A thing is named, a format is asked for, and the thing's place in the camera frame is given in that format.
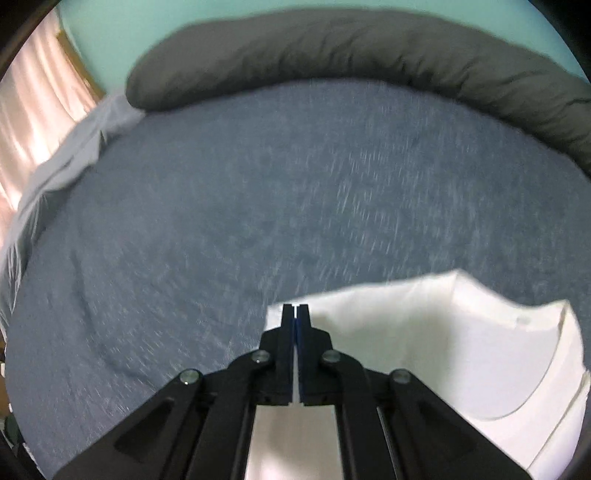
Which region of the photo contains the wooden window frame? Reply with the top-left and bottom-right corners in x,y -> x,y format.
55,30 -> 107,100

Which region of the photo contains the light grey bed sheet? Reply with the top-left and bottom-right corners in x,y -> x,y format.
0,95 -> 146,333

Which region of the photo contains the white long-sleeve shirt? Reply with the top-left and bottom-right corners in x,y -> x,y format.
245,269 -> 591,480

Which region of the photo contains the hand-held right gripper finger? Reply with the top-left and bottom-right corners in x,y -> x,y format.
297,304 -> 532,480
53,304 -> 296,480

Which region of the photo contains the pink curtain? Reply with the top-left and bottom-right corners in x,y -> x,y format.
0,7 -> 105,204

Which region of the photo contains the dark grey long pillow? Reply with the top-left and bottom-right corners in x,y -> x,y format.
126,7 -> 591,169

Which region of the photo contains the blue speckled bed cover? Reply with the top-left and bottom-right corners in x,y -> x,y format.
4,78 -> 591,480

